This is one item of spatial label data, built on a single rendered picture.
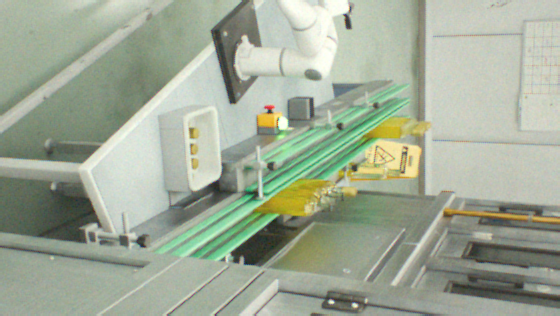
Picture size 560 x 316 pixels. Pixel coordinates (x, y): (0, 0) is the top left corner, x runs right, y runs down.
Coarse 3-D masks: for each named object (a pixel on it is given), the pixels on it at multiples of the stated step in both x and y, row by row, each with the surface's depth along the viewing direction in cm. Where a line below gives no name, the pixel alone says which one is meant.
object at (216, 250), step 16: (368, 144) 301; (336, 160) 277; (352, 160) 279; (320, 176) 254; (240, 224) 206; (256, 224) 205; (224, 240) 194; (240, 240) 193; (192, 256) 183; (208, 256) 183
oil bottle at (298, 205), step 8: (272, 200) 212; (280, 200) 211; (288, 200) 210; (296, 200) 209; (304, 200) 208; (312, 200) 208; (256, 208) 216; (264, 208) 214; (272, 208) 213; (280, 208) 212; (288, 208) 211; (296, 208) 210; (304, 208) 208; (312, 208) 208; (304, 216) 209
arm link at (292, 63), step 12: (288, 48) 218; (324, 48) 214; (336, 48) 219; (288, 60) 215; (300, 60) 213; (312, 60) 211; (324, 60) 212; (288, 72) 217; (300, 72) 215; (312, 72) 213; (324, 72) 213
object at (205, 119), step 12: (204, 108) 195; (192, 120) 202; (204, 120) 202; (216, 120) 201; (204, 132) 203; (216, 132) 201; (204, 144) 204; (216, 144) 202; (192, 156) 203; (204, 156) 205; (216, 156) 203; (204, 168) 206; (216, 168) 204; (192, 180) 190; (204, 180) 198
